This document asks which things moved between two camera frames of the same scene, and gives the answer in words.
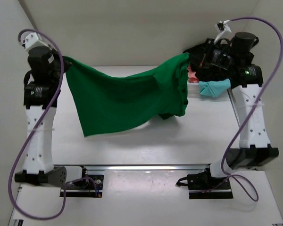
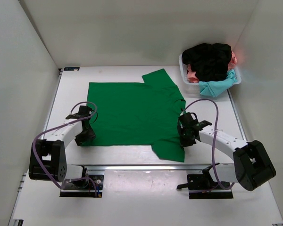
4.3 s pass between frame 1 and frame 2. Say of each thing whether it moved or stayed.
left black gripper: moved
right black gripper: moved
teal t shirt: stayed
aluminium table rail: stayed
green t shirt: moved
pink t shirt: stayed
